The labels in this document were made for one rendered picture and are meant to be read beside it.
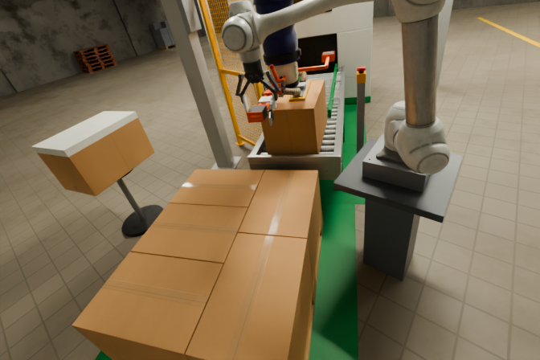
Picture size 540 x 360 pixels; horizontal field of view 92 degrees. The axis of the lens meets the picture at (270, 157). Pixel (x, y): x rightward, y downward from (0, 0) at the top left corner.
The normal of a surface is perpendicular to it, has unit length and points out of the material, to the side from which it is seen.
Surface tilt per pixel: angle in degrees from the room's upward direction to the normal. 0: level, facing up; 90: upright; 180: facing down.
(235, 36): 91
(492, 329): 0
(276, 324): 0
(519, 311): 0
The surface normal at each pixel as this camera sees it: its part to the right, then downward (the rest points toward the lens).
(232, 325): -0.17, -0.83
